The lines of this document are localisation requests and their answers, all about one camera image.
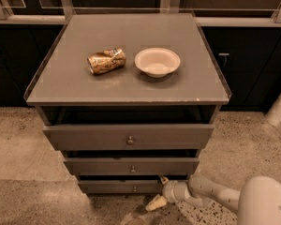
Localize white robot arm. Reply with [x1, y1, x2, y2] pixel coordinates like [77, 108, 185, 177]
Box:
[146, 175, 281, 225]

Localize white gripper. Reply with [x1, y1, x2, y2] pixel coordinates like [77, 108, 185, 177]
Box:
[145, 175, 194, 211]

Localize grey middle drawer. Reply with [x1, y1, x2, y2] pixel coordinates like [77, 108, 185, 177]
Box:
[64, 157, 199, 175]

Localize grey bottom drawer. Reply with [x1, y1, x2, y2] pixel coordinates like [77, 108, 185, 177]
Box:
[78, 180, 163, 194]

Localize metal railing frame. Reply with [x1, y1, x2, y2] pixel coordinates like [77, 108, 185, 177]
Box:
[0, 0, 281, 27]

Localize black background cabinets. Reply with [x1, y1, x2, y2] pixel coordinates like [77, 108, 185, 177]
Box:
[0, 24, 281, 112]

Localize grey drawer cabinet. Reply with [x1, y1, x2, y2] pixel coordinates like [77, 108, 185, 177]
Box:
[25, 14, 231, 183]

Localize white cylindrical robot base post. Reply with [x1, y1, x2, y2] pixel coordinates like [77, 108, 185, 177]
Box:
[265, 93, 281, 127]

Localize white paper bowl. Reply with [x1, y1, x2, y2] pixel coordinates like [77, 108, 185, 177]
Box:
[135, 48, 181, 78]

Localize grey drawer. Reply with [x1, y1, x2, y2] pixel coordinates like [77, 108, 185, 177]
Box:
[43, 124, 214, 151]
[78, 180, 163, 194]
[64, 157, 199, 175]

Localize crushed brown soda can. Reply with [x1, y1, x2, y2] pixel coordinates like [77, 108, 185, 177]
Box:
[87, 47, 126, 75]

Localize grey top drawer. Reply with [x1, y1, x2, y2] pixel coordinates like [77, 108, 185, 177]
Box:
[43, 124, 214, 151]

